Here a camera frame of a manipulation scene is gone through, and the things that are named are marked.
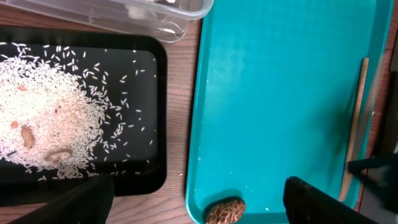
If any clear plastic waste bin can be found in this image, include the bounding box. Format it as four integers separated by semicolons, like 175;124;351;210
1;0;214;44

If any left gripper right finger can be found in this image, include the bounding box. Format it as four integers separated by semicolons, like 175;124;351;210
283;176;377;224

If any teal serving tray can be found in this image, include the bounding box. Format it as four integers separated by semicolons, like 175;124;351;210
186;0;395;223

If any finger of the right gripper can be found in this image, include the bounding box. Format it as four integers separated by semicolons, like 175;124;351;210
348;154;397;212

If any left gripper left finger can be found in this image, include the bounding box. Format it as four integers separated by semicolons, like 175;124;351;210
9;174;114;224

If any cooked rice pile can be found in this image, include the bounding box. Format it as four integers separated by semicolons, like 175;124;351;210
0;42;158;182

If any grey dishwasher rack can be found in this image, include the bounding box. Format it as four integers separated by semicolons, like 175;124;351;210
359;44;397;224

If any brown food scrap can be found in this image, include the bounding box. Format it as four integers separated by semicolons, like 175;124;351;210
205;198;246;224

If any black plastic tray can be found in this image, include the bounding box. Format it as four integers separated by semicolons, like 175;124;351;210
1;26;167;206

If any white napkin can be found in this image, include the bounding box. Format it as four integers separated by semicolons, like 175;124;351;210
125;0;176;21

